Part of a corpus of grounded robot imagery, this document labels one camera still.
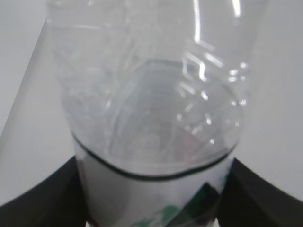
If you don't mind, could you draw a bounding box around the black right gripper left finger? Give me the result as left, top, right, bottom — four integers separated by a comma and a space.
0, 157, 88, 227

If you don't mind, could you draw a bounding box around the clear water bottle red label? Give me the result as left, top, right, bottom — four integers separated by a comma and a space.
44, 0, 268, 227

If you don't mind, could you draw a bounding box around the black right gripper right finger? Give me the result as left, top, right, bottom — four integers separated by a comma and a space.
217, 159, 303, 227

